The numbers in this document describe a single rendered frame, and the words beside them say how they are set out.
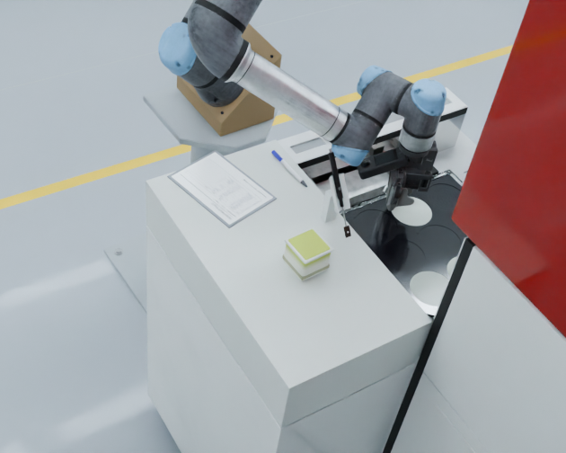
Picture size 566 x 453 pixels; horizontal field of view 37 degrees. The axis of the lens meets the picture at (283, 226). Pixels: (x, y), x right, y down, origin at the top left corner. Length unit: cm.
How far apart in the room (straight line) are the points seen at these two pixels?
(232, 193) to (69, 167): 158
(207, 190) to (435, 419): 71
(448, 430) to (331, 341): 35
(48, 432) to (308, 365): 122
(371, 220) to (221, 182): 37
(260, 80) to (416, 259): 55
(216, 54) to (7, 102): 211
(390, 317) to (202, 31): 69
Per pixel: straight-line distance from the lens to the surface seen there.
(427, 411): 193
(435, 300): 189
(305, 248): 174
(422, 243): 200
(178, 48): 214
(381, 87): 186
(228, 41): 174
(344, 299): 176
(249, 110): 230
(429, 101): 181
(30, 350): 286
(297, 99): 179
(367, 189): 212
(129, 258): 306
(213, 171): 198
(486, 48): 444
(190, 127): 233
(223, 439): 211
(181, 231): 184
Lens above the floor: 231
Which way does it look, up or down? 46 degrees down
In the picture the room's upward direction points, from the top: 9 degrees clockwise
